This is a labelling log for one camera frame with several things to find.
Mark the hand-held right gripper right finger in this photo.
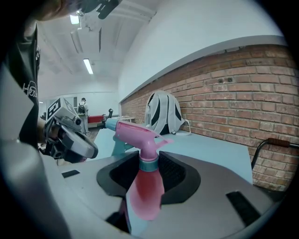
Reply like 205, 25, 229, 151
157, 151, 201, 205

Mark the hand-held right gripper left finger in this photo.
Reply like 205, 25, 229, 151
96, 151, 141, 197

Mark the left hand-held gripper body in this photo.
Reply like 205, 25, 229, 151
43, 97, 99, 164

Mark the pink spray bottle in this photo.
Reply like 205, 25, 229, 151
105, 118, 175, 221

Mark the person's left forearm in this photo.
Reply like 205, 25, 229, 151
36, 118, 47, 143

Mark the red cabinet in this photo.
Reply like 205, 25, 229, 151
88, 115, 106, 124

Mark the grey backpack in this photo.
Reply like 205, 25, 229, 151
144, 90, 186, 136

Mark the long ceiling light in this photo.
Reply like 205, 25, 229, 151
83, 58, 94, 75

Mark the black head-worn camera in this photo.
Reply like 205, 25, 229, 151
78, 0, 120, 20

